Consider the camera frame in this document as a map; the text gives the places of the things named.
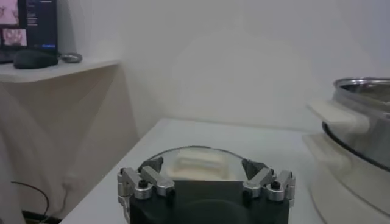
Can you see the white wall socket plug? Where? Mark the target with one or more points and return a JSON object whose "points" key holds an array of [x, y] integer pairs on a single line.
{"points": [[70, 182]]}

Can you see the perforated steel steamer pot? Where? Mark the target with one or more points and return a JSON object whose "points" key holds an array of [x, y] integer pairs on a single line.
{"points": [[377, 137]]}

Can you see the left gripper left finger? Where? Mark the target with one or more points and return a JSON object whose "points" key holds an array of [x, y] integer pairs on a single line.
{"points": [[152, 181]]}

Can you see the black laptop with purple screen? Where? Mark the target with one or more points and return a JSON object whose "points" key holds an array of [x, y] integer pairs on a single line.
{"points": [[39, 24]]}

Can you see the round grey disc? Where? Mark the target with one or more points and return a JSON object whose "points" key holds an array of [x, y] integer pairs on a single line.
{"points": [[70, 58]]}

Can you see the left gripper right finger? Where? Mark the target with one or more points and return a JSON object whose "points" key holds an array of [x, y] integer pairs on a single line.
{"points": [[262, 179]]}

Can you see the steel pot with white base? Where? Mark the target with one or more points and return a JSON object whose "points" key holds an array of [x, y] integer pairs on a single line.
{"points": [[344, 194]]}

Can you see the white side table with mouse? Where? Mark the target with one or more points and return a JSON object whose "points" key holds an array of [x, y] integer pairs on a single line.
{"points": [[61, 71]]}

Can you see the black computer mouse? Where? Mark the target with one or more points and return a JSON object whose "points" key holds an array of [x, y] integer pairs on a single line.
{"points": [[35, 59]]}

